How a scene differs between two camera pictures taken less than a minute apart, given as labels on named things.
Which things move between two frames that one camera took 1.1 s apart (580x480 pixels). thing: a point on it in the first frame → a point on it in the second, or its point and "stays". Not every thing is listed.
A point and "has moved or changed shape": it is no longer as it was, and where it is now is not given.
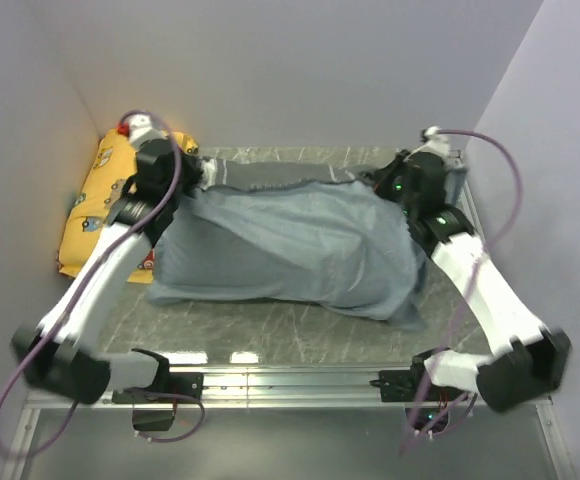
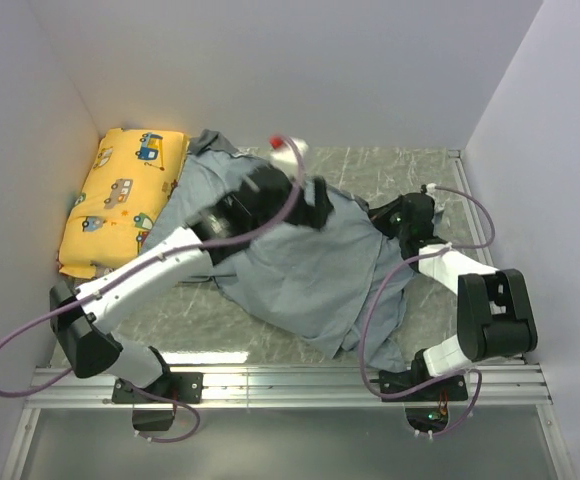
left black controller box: (152, 420) stays
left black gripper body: (189, 173) → (304, 214)
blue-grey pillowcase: (323, 232) has moved or changed shape
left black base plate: (189, 383) stays
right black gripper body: (390, 185) → (389, 221)
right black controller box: (428, 419) stays
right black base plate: (401, 386) stays
